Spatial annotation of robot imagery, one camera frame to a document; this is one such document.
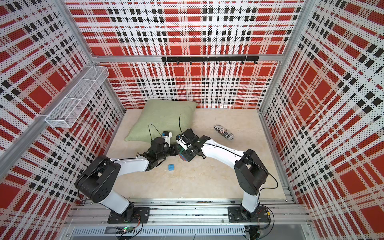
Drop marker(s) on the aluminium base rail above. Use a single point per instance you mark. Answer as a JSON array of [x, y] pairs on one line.
[[191, 219]]

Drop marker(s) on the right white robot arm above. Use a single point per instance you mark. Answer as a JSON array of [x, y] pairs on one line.
[[249, 169]]

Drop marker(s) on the black wall hook rail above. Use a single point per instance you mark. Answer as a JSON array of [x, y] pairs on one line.
[[210, 59]]

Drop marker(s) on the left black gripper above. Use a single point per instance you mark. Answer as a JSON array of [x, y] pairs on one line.
[[174, 148]]

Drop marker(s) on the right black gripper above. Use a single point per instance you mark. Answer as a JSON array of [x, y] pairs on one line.
[[187, 156]]

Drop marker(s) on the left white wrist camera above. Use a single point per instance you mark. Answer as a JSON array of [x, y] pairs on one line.
[[166, 135]]

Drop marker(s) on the silver remote control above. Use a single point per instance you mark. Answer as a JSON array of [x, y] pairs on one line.
[[224, 132]]

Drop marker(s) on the light blue 2x2 brick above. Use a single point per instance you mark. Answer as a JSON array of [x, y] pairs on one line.
[[171, 167]]

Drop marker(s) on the blue 2x4 lego brick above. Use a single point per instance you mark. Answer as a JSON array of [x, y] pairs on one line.
[[183, 157]]

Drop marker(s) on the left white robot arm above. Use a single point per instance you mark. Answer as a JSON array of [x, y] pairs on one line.
[[98, 180]]

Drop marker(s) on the green circuit board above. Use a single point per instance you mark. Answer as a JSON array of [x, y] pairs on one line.
[[124, 230]]

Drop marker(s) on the green square cushion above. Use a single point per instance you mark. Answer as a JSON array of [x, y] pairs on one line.
[[162, 115]]

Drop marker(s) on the white wire mesh basket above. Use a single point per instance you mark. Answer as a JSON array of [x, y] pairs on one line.
[[69, 109]]

